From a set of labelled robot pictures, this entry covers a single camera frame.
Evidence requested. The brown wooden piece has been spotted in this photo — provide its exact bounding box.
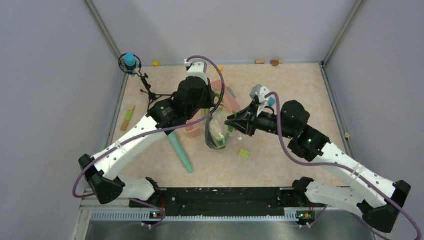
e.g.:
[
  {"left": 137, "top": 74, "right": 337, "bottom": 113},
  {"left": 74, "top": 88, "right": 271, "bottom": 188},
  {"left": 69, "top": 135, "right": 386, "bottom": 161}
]
[{"left": 270, "top": 59, "right": 280, "bottom": 67}]

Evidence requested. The pink plastic basket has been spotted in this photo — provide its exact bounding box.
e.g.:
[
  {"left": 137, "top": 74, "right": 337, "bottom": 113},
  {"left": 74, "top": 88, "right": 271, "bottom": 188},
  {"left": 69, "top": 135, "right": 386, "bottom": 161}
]
[{"left": 183, "top": 79, "right": 242, "bottom": 138}]

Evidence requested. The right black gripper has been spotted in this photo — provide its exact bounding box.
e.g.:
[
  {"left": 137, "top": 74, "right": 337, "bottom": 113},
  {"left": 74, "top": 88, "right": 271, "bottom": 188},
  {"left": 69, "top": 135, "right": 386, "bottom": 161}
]
[{"left": 226, "top": 99, "right": 295, "bottom": 139}]

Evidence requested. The blue toy block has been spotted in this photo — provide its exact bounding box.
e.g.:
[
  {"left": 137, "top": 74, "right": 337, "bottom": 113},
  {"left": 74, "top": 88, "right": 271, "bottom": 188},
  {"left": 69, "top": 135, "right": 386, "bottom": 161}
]
[{"left": 268, "top": 97, "right": 276, "bottom": 107}]

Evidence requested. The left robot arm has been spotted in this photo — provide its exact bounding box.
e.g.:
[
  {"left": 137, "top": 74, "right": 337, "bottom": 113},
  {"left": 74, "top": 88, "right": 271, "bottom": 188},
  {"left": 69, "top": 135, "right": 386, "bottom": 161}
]
[{"left": 77, "top": 76, "right": 216, "bottom": 205}]

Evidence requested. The blue microphone on tripod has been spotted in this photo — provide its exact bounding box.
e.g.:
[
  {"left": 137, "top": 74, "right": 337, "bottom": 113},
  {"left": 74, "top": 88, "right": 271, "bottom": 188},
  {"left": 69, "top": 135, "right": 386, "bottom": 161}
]
[{"left": 118, "top": 53, "right": 173, "bottom": 112}]

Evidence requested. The green celery stalk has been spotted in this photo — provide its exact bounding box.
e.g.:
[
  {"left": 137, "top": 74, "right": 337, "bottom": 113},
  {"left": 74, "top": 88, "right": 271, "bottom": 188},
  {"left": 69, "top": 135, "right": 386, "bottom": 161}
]
[{"left": 213, "top": 92, "right": 229, "bottom": 110}]

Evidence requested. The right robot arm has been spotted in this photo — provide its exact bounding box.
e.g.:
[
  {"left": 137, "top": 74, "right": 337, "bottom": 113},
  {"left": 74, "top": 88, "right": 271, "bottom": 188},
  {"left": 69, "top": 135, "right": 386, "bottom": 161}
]
[{"left": 225, "top": 100, "right": 411, "bottom": 233}]

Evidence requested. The clear pink zip bag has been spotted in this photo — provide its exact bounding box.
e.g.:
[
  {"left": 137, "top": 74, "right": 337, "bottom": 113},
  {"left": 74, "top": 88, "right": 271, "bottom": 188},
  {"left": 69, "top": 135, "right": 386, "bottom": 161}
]
[{"left": 203, "top": 100, "right": 243, "bottom": 150}]

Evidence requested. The white cauliflower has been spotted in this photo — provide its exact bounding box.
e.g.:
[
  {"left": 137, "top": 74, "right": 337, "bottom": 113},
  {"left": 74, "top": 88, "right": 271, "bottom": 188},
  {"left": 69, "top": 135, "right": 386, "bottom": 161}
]
[{"left": 209, "top": 118, "right": 228, "bottom": 142}]

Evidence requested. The wooden cork cylinder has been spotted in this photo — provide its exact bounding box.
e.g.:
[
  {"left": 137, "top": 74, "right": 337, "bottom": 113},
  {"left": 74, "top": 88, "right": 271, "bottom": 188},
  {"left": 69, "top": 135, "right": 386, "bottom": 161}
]
[{"left": 255, "top": 59, "right": 266, "bottom": 65}]

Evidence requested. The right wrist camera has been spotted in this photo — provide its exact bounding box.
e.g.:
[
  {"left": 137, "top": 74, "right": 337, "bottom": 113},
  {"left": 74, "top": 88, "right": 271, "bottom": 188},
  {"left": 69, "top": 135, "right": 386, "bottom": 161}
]
[{"left": 249, "top": 84, "right": 271, "bottom": 111}]

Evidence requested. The green square block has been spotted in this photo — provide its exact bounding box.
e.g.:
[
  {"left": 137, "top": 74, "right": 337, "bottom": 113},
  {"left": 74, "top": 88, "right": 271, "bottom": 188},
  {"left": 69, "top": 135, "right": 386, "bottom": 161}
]
[{"left": 237, "top": 148, "right": 250, "bottom": 159}]

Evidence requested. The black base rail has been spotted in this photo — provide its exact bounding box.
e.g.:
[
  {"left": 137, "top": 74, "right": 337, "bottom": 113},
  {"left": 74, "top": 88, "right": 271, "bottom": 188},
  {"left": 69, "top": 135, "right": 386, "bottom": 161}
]
[{"left": 147, "top": 187, "right": 318, "bottom": 218}]

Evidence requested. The green and wood stick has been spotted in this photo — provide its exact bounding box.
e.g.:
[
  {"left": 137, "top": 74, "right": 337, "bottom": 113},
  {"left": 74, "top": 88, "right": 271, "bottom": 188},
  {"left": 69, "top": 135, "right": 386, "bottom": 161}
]
[{"left": 120, "top": 105, "right": 136, "bottom": 132}]

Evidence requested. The teal silicone tool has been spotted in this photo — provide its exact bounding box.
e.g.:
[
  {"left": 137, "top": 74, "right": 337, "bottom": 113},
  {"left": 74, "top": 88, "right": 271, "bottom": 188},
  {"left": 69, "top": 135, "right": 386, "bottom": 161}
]
[{"left": 167, "top": 131, "right": 193, "bottom": 174}]

